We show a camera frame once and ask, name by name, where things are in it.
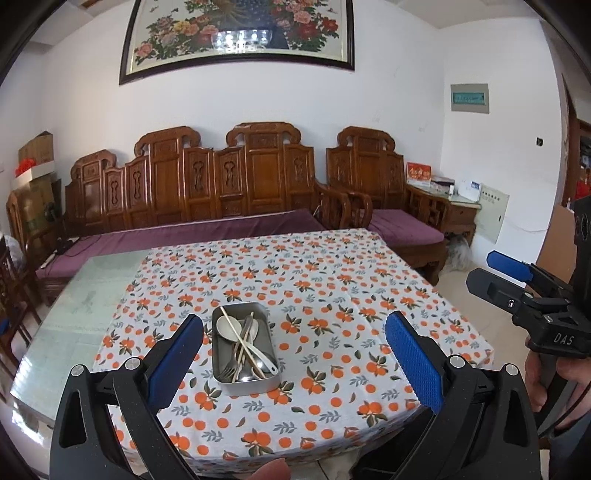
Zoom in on wall electrical panel box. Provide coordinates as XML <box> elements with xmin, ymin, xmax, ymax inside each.
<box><xmin>451</xmin><ymin>84</ymin><xmax>490</xmax><ymax>114</ymax></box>

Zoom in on purple sofa cushion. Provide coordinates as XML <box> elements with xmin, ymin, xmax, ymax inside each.
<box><xmin>36</xmin><ymin>209</ymin><xmax>325</xmax><ymax>280</ymax></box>

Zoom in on purple armchair cushion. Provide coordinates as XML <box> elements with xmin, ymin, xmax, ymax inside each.
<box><xmin>368</xmin><ymin>209</ymin><xmax>444</xmax><ymax>249</ymax></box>

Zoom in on carved wooden armchair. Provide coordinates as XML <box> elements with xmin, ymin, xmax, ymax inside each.
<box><xmin>325</xmin><ymin>126</ymin><xmax>448</xmax><ymax>285</ymax></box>

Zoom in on wall mounted white cabinet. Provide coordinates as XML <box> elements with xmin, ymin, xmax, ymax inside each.
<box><xmin>475</xmin><ymin>184</ymin><xmax>510</xmax><ymax>244</ymax></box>

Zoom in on wooden chair with clothes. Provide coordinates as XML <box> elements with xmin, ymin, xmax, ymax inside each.
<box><xmin>1</xmin><ymin>235</ymin><xmax>42</xmax><ymax>378</ymax></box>

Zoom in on person's left hand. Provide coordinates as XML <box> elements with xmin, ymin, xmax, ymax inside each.
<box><xmin>247</xmin><ymin>458</ymin><xmax>291</xmax><ymax>480</ymax></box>

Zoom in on light bamboo chopstick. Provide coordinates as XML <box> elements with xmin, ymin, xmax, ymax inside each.
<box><xmin>232</xmin><ymin>313</ymin><xmax>256</xmax><ymax>381</ymax></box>
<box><xmin>217</xmin><ymin>307</ymin><xmax>266</xmax><ymax>382</ymax></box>

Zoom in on metal fork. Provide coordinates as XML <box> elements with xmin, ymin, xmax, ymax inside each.
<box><xmin>217</xmin><ymin>355</ymin><xmax>238</xmax><ymax>383</ymax></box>

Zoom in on framed peacock flower painting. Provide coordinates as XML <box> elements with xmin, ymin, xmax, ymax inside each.
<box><xmin>119</xmin><ymin>0</ymin><xmax>355</xmax><ymax>85</ymax></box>

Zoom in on orange patterned tablecloth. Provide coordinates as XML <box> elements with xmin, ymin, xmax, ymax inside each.
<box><xmin>94</xmin><ymin>229</ymin><xmax>494</xmax><ymax>475</ymax></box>

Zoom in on large white plastic ladle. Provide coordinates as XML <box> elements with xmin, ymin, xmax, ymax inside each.
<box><xmin>215</xmin><ymin>313</ymin><xmax>280</xmax><ymax>375</ymax></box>

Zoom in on stacked cardboard boxes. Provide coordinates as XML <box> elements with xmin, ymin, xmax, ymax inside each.
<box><xmin>6</xmin><ymin>131</ymin><xmax>61</xmax><ymax>238</ymax></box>

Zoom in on red gift box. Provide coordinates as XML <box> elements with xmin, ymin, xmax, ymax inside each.
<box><xmin>407</xmin><ymin>162</ymin><xmax>432</xmax><ymax>183</ymax></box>

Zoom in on rectangular metal tray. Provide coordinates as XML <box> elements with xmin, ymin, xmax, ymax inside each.
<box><xmin>212</xmin><ymin>302</ymin><xmax>280</xmax><ymax>397</ymax></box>

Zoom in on carved wooden sofa bench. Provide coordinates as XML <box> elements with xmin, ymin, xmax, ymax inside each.
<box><xmin>6</xmin><ymin>121</ymin><xmax>352</xmax><ymax>273</ymax></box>

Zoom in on white plastic bag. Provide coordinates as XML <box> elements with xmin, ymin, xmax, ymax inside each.
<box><xmin>445</xmin><ymin>235</ymin><xmax>472</xmax><ymax>271</ymax></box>

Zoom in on person's right hand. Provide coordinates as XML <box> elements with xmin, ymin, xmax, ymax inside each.
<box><xmin>524</xmin><ymin>336</ymin><xmax>591</xmax><ymax>414</ymax></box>

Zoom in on wooden side table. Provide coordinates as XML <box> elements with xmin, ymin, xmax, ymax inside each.
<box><xmin>405</xmin><ymin>185</ymin><xmax>481</xmax><ymax>245</ymax></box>

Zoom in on smiley face metal spoon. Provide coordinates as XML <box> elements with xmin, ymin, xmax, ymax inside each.
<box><xmin>234</xmin><ymin>317</ymin><xmax>260</xmax><ymax>383</ymax></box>

